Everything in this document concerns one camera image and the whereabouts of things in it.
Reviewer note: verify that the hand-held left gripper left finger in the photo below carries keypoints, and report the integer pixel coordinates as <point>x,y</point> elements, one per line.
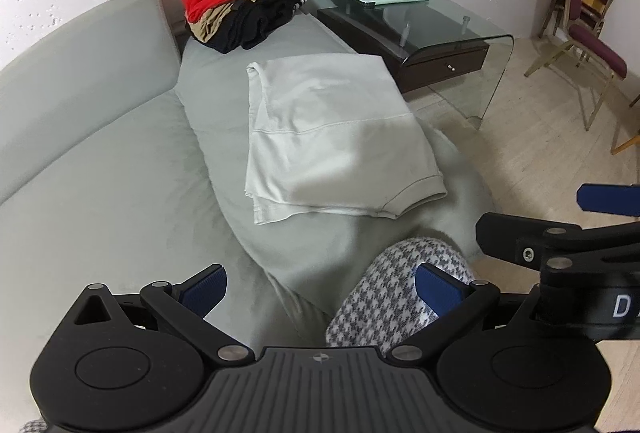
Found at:
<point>205,287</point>

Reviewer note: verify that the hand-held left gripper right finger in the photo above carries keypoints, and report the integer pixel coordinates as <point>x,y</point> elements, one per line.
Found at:
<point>440,287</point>

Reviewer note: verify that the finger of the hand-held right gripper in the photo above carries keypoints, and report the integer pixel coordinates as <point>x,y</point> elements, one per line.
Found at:
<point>505,233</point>
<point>605,198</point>

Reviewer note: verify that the white t-shirt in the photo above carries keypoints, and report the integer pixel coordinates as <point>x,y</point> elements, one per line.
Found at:
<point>325,128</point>

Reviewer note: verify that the wooden chair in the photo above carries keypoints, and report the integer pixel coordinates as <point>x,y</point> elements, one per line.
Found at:
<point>627,140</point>

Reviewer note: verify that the glass coffee table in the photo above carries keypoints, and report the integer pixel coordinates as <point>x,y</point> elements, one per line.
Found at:
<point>480,63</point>

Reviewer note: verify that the grey sofa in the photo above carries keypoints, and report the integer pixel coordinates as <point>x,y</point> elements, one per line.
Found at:
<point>100,113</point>

